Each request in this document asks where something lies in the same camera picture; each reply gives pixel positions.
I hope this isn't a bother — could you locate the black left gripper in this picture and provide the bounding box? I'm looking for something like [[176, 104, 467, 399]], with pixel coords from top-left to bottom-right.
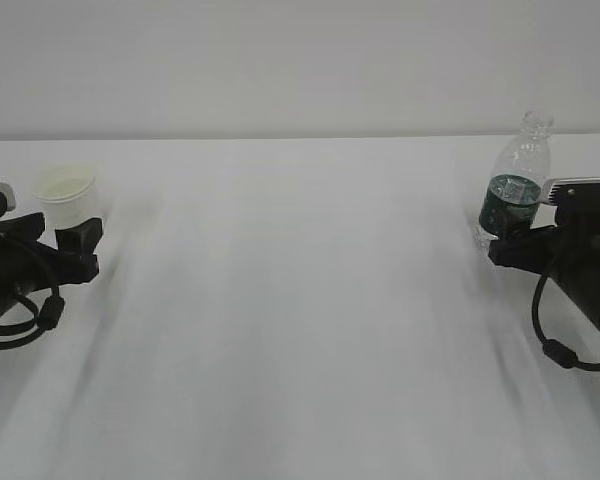
[[0, 212, 103, 292]]

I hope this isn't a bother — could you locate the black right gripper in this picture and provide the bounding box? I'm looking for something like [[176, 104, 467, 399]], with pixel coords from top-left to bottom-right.
[[488, 224, 600, 280]]

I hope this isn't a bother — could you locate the white paper cup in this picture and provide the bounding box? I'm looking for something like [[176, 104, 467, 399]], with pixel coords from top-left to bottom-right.
[[33, 164, 104, 230]]

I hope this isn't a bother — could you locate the clear green-label water bottle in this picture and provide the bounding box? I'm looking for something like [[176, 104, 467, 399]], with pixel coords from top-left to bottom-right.
[[475, 111, 554, 252]]

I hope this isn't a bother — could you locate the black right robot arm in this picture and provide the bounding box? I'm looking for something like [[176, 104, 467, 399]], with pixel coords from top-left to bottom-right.
[[488, 226, 600, 373]]

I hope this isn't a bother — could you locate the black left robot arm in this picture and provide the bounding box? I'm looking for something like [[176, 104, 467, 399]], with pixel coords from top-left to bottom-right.
[[0, 212, 103, 337]]

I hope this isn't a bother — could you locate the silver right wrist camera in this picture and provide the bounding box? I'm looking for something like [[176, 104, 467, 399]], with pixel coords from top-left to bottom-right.
[[540, 177, 600, 226]]

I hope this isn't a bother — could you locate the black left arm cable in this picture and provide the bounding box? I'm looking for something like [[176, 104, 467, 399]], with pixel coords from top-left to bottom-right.
[[0, 234, 65, 350]]

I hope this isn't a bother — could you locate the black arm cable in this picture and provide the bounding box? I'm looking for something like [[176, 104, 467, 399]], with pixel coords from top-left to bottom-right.
[[531, 244, 600, 372], [0, 234, 65, 350]]

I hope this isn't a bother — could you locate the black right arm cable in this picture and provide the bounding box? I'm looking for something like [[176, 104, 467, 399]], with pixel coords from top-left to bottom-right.
[[531, 244, 600, 372]]

